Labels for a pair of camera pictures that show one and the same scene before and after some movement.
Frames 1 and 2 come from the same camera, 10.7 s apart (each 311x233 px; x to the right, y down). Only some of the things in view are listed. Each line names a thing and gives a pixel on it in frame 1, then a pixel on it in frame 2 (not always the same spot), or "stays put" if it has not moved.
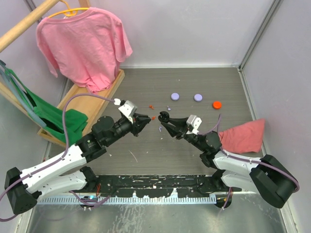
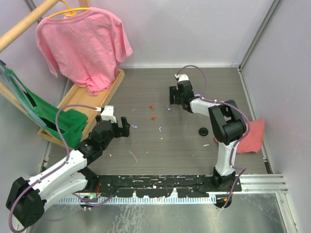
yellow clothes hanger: x=71 y=11 stays put
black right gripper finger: x=174 y=131 to x=182 y=98
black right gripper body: x=191 y=138 to x=179 y=96
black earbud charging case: x=164 y=117 to x=203 y=131
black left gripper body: x=135 y=124 to x=114 y=133
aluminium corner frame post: x=274 y=6 stays put
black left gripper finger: x=143 y=117 to x=126 y=125
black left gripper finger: x=142 y=125 to x=125 y=130
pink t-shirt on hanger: x=86 y=46 stays put
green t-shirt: x=53 y=119 stays put
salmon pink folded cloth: x=247 y=137 stays put
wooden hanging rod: x=17 y=30 stays put
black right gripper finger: x=178 y=122 to x=174 y=92
